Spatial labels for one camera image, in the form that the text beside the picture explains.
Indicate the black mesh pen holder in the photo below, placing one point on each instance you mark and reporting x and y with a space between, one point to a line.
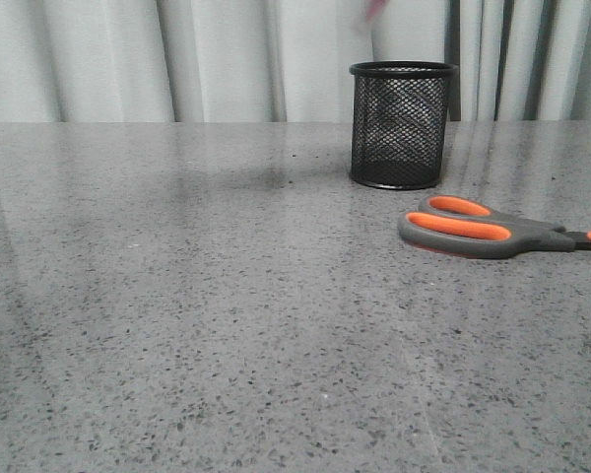
399 119

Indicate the pink pen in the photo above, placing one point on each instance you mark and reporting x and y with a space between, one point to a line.
371 10

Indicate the grey curtain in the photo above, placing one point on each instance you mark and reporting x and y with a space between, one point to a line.
224 61

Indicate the grey orange scissors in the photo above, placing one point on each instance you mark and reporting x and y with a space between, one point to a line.
465 227

